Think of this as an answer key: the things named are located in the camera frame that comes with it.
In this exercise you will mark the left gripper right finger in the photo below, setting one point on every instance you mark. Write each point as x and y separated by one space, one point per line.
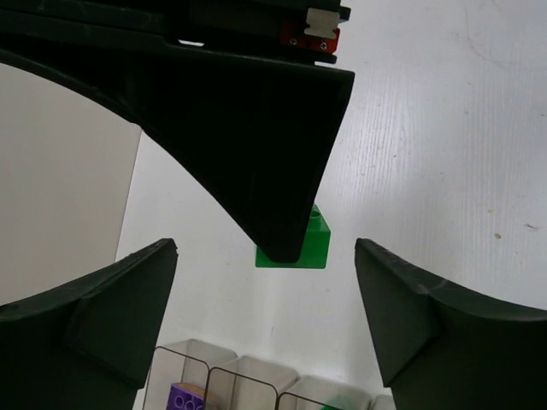
440 345

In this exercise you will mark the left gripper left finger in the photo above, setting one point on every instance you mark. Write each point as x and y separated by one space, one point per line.
89 343

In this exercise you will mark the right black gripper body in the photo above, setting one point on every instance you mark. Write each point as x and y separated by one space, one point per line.
302 31

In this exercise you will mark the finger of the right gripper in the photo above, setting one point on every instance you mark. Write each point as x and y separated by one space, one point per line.
255 133

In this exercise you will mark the purple green lego stack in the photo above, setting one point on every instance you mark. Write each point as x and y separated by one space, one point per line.
315 246

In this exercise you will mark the clear compartment organizer tray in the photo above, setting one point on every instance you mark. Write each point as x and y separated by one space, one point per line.
194 374

